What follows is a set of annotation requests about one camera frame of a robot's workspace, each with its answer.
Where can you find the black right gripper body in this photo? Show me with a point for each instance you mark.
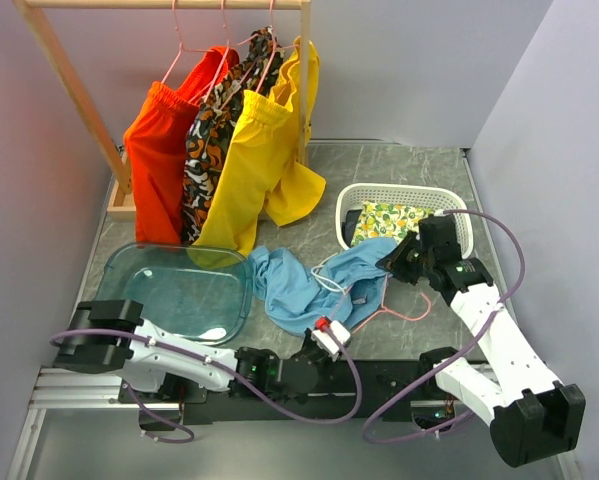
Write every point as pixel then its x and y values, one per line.
pixel 428 261

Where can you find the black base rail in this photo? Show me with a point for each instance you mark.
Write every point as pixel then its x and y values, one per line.
pixel 317 390

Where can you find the lemon print cloth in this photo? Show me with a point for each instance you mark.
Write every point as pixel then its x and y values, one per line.
pixel 387 220

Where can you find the pink hanger with red shorts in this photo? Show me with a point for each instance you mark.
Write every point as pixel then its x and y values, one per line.
pixel 181 46

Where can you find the teal transparent plastic bin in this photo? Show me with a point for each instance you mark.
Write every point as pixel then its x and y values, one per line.
pixel 203 294

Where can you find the pink hanger with patterned shorts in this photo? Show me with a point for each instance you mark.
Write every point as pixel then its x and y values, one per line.
pixel 263 74

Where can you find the black orange patterned shorts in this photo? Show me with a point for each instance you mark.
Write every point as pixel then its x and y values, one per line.
pixel 209 137

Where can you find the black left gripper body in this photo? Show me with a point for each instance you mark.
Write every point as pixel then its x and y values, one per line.
pixel 326 367

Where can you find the yellow shorts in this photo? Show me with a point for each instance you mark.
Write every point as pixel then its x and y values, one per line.
pixel 262 173

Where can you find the wooden clothes rack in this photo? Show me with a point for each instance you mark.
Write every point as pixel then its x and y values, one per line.
pixel 121 205

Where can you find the red-orange shorts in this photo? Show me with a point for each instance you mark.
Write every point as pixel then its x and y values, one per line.
pixel 156 146

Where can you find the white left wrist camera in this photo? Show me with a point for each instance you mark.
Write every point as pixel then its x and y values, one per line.
pixel 330 336

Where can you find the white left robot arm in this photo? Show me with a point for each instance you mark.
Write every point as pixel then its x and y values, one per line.
pixel 111 336

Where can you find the white plastic laundry basket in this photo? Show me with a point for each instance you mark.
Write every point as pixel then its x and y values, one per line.
pixel 352 197

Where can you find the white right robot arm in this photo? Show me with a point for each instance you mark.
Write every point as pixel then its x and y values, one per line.
pixel 530 413

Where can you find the pink hanger with yellow shorts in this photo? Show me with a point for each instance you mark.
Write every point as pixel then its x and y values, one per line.
pixel 270 74

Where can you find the light blue shorts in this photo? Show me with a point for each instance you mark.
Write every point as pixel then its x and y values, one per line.
pixel 348 287

